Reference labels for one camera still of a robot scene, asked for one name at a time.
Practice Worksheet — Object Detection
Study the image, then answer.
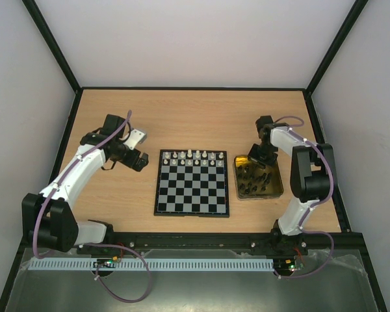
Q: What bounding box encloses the black white chessboard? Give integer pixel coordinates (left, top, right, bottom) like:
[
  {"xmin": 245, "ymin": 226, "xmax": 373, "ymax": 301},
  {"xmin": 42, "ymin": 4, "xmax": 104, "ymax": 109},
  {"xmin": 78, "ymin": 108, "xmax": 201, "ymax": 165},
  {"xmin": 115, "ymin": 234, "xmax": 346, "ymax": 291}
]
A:
[{"xmin": 154, "ymin": 149, "xmax": 229, "ymax": 218}]

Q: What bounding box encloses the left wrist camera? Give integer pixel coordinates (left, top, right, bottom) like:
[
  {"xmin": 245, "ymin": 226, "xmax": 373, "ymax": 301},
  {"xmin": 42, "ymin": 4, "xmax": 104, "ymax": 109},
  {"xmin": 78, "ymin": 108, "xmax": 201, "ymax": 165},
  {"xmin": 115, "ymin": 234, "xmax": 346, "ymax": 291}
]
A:
[{"xmin": 124, "ymin": 129, "xmax": 147, "ymax": 150}]

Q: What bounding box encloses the black mounting rail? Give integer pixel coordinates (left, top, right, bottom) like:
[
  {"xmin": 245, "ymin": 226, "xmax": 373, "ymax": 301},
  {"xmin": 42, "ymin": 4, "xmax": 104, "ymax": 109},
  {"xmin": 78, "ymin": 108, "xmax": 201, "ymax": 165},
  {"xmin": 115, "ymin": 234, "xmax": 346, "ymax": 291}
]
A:
[{"xmin": 76, "ymin": 232, "xmax": 309, "ymax": 256}]

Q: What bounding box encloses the black frame enclosure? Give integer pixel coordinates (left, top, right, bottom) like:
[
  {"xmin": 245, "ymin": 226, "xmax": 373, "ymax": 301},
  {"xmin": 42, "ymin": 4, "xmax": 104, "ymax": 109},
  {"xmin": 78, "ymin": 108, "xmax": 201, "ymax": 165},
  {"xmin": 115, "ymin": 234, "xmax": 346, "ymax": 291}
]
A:
[{"xmin": 0, "ymin": 0, "xmax": 387, "ymax": 311}]

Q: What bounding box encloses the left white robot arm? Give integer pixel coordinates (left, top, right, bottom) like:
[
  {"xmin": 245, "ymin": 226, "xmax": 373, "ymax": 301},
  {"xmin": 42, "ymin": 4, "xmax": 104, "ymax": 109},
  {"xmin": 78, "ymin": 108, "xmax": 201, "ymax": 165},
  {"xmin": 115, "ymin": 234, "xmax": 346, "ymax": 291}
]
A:
[{"xmin": 21, "ymin": 114, "xmax": 148, "ymax": 259}]

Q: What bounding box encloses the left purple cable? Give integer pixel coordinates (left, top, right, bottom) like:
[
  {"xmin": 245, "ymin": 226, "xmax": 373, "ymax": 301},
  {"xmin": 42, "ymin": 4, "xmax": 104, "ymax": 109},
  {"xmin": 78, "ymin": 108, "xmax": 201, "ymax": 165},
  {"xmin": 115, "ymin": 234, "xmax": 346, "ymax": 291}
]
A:
[{"xmin": 32, "ymin": 110, "xmax": 152, "ymax": 303}]

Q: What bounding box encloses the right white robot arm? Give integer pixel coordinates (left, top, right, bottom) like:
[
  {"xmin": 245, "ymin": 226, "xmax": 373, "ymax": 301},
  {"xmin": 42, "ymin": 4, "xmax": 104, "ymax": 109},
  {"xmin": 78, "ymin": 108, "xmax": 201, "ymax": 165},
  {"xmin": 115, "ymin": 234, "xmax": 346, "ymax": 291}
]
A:
[{"xmin": 248, "ymin": 116, "xmax": 337, "ymax": 255}]

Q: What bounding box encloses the gold metal tin tray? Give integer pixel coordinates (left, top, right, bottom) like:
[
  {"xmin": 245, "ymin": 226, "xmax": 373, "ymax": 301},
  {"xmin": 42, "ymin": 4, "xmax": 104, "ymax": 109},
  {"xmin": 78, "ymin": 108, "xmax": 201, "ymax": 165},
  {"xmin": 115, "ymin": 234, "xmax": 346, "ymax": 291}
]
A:
[{"xmin": 233, "ymin": 155, "xmax": 284, "ymax": 200}]

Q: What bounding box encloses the white slotted cable duct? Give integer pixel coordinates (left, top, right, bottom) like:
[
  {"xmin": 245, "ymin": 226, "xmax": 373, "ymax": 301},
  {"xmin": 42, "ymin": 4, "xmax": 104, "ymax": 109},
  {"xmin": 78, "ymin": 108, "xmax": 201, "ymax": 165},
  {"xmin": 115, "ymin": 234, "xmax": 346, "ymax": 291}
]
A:
[{"xmin": 28, "ymin": 257, "xmax": 274, "ymax": 272}]

